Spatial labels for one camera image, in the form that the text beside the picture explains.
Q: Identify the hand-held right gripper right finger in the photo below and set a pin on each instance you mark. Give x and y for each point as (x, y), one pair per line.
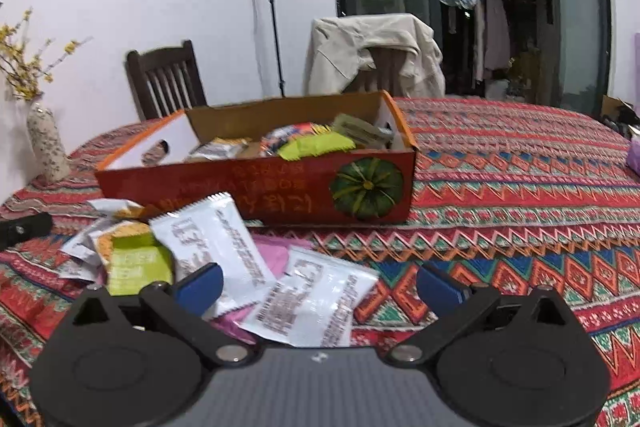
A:
(440, 289)

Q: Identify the wooden chair under jacket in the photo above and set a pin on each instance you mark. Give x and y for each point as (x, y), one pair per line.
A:
(387, 72)

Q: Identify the beige jacket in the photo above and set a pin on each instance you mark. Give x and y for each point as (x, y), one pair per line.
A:
(350, 42)

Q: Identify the silver white snack packet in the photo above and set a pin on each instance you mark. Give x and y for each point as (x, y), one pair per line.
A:
(117, 208)

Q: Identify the small floral ceramic vase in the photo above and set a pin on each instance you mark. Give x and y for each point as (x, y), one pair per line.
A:
(47, 147)

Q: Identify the large white snack packet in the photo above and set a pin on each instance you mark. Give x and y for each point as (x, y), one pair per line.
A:
(220, 237)

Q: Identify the dark wooden chair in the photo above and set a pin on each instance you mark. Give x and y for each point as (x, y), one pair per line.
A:
(165, 54)

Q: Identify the yellow blossom branches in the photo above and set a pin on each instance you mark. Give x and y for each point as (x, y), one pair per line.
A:
(20, 79)

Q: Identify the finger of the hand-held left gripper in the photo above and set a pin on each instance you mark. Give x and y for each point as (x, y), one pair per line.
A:
(25, 228)

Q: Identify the red cartoon snack packet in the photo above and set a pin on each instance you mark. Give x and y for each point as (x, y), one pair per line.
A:
(295, 132)

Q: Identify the studio light on stand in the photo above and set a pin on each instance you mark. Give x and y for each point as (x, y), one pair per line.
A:
(272, 2)

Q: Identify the pink snack packet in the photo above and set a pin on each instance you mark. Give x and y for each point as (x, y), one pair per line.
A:
(275, 262)

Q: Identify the purple tissue pack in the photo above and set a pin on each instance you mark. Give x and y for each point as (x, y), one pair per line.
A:
(634, 157)

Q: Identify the silver cracker print packet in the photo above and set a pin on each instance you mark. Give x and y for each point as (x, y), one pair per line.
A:
(220, 149)

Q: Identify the hanging pale pink trousers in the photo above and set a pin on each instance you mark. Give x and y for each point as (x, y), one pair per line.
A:
(496, 37)

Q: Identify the white printed snack packet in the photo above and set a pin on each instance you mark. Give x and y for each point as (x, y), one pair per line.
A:
(315, 302)

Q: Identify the white and green snack packet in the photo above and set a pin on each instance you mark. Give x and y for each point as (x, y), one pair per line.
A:
(137, 264)

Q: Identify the small white snack packet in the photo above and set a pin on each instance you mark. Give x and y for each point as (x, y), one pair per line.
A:
(80, 252)

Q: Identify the khaki snack packet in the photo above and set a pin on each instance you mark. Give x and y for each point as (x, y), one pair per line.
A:
(360, 129)

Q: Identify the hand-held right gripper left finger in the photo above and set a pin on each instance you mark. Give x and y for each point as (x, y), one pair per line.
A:
(200, 289)

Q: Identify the brown cardboard carton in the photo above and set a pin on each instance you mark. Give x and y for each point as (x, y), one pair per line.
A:
(612, 104)

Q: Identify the orange cardboard box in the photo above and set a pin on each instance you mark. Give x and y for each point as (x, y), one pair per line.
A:
(300, 192)

